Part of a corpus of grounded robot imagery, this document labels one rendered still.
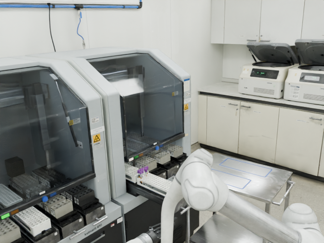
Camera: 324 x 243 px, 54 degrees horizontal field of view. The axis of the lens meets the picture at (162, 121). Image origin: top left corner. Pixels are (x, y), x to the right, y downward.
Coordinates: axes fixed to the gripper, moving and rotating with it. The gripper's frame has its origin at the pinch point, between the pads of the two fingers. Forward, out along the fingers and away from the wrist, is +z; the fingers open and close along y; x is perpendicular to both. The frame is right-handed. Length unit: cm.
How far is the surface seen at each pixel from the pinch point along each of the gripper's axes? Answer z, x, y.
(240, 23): 271, -103, 112
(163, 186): 11.1, -12.0, 16.5
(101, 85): -1, -73, 53
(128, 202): -1.1, 1.2, 36.9
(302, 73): 249, -49, 20
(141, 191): 7.3, -4.5, 32.3
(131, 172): 11.3, -12.0, 46.0
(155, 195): 7.8, -6.0, 20.3
